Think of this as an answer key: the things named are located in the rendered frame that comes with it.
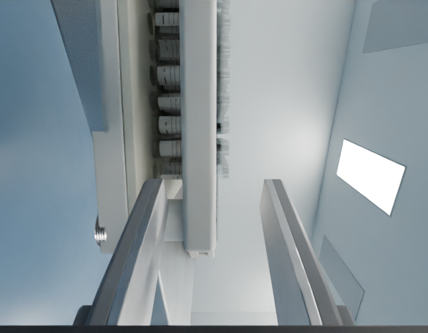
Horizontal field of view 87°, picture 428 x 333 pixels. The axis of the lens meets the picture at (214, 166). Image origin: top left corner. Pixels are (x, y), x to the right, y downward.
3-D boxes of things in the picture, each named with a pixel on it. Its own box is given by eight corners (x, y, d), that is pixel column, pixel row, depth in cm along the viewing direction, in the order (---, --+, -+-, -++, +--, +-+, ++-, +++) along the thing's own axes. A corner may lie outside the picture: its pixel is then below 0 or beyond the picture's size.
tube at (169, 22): (126, 18, 16) (229, 18, 17) (127, 37, 17) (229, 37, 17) (119, 8, 15) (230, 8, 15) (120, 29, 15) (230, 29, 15)
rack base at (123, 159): (169, 19, 34) (184, 19, 34) (172, 178, 38) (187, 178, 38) (62, -253, 10) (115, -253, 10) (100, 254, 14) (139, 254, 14)
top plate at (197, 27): (201, 19, 34) (215, 19, 34) (203, 178, 38) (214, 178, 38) (173, -255, 10) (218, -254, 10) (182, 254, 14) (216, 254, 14)
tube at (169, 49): (127, 44, 17) (228, 43, 17) (128, 63, 17) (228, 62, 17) (120, 36, 15) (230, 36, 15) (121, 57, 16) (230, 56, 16)
